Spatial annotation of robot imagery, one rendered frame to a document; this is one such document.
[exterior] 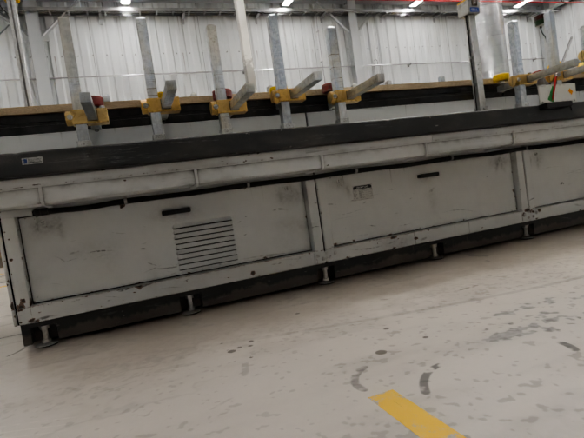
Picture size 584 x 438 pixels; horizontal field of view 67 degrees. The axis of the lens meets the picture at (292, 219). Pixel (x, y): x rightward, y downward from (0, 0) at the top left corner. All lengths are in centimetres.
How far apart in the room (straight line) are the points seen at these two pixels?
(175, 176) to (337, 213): 82
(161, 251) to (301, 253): 62
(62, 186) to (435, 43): 1084
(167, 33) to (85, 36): 145
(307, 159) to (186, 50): 778
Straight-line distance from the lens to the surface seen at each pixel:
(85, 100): 146
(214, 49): 181
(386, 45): 1115
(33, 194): 173
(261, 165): 178
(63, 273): 195
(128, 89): 919
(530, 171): 284
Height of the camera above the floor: 44
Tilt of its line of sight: 3 degrees down
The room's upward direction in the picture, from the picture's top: 8 degrees counter-clockwise
